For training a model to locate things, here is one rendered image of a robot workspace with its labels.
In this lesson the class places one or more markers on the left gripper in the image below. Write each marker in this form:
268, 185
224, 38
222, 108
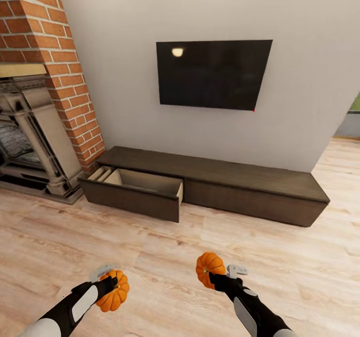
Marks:
106, 286

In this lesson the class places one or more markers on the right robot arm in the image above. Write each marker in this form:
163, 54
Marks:
254, 315

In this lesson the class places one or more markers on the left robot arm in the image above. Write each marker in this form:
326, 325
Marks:
63, 318

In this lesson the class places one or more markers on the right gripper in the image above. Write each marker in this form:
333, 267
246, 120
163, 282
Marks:
223, 283

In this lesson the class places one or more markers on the pumpkin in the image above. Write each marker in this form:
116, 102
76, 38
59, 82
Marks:
113, 300
206, 263

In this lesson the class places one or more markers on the wood fireplace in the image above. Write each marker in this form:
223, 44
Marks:
36, 155

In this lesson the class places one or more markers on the cabinet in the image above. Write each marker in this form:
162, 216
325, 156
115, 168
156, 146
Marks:
155, 184

